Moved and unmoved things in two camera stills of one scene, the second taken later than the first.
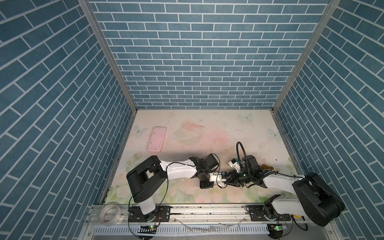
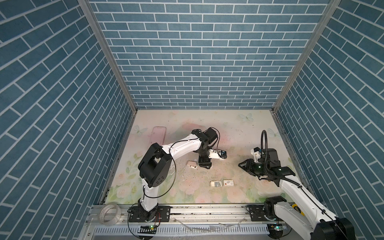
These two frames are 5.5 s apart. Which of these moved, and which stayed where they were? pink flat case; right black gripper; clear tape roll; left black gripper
Moved: right black gripper; left black gripper
Stayed: clear tape roll; pink flat case
